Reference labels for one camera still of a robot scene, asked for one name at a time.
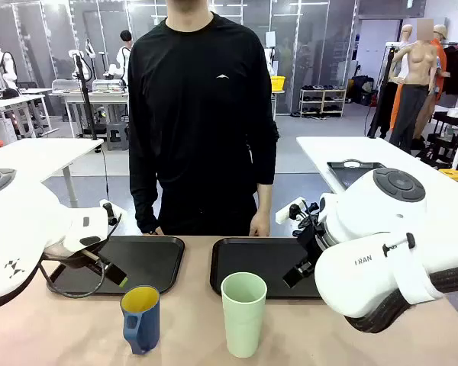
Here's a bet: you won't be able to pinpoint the white background desk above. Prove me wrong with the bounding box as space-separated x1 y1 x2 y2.
0 92 53 140

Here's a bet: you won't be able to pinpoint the clear plastic container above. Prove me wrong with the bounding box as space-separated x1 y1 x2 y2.
51 79 80 95
92 79 127 95

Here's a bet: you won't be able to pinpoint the person's left forearm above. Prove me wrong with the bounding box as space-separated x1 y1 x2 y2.
253 133 281 217

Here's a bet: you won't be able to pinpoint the person in black shirt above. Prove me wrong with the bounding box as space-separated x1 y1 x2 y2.
127 0 281 237

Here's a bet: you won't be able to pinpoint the person's left hand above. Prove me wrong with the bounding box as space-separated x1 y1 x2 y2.
248 210 273 238

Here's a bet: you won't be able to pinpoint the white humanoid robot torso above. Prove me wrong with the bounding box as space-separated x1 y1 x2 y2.
0 47 20 92

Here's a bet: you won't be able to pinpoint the black tripod stand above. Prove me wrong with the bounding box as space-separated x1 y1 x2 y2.
366 43 400 140
71 51 105 154

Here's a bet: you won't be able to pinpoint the black bags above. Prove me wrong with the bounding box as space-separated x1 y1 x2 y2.
347 75 377 108

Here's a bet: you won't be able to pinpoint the white mannequin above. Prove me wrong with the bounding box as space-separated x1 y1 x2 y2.
398 24 415 79

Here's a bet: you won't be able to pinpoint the black plastic serving tray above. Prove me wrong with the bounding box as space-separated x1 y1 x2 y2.
46 235 186 297
209 237 324 299

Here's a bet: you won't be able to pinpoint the right arm black cable sleeve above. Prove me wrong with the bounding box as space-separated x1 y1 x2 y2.
344 262 458 335

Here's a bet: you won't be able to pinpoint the grey plastic stool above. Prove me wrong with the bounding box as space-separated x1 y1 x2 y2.
105 122 131 151

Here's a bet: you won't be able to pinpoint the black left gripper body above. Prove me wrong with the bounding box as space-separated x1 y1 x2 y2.
44 238 112 268

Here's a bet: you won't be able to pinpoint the person's right forearm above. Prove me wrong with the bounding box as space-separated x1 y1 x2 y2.
128 144 162 230

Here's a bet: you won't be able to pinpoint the white background workbench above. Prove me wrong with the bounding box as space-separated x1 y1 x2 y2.
48 90 131 139

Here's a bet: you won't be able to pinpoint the mannequin in orange clothes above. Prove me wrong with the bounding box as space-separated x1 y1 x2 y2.
429 24 452 102

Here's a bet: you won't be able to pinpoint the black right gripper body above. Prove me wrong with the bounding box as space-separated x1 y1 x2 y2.
295 223 331 268

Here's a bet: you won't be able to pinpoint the background person white clothes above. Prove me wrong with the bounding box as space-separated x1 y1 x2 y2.
115 29 134 87

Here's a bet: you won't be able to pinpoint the black tray with handle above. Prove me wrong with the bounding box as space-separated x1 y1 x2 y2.
326 159 387 191

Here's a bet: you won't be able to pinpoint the thin black right gripper cables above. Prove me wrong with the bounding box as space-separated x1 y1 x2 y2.
289 200 322 234

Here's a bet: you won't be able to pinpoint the pale green plastic cup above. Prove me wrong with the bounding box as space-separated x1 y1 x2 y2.
220 271 269 359

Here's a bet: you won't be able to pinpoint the beige mannequin grey trousers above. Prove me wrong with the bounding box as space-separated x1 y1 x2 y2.
388 18 440 150

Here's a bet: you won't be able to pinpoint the white side table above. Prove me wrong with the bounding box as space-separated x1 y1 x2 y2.
295 135 458 270
0 137 105 209

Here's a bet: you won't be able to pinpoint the wooden shoe rack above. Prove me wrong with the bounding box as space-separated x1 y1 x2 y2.
298 85 347 119

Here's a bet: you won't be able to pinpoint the blue mug yellow inside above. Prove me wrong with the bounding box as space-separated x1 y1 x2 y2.
121 284 162 356

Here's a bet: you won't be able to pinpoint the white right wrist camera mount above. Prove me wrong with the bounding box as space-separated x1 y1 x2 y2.
275 197 309 225

